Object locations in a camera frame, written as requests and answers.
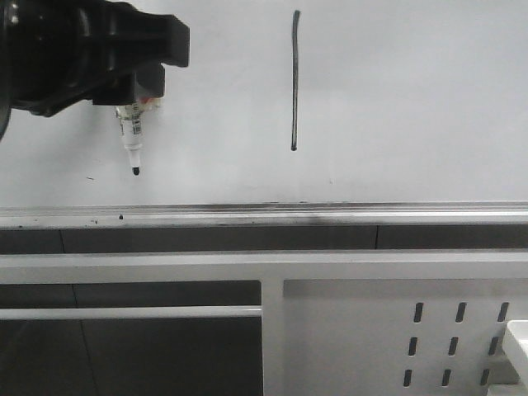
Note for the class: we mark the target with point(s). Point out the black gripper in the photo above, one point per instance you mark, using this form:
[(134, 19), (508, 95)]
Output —
[(55, 54)]

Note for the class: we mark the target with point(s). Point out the white black whiteboard marker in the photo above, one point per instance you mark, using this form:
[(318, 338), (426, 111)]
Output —
[(129, 117)]

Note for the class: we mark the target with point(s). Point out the white whiteboard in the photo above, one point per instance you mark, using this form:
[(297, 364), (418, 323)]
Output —
[(408, 108)]

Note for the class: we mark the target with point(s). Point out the white perforated metal panel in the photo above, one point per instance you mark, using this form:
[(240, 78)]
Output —
[(399, 337)]

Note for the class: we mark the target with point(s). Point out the white plastic tray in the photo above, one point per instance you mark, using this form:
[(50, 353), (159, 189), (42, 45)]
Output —
[(513, 354)]

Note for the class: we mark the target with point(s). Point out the white metal frame rack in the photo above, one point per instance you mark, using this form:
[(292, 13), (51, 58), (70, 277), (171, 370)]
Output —
[(272, 269)]

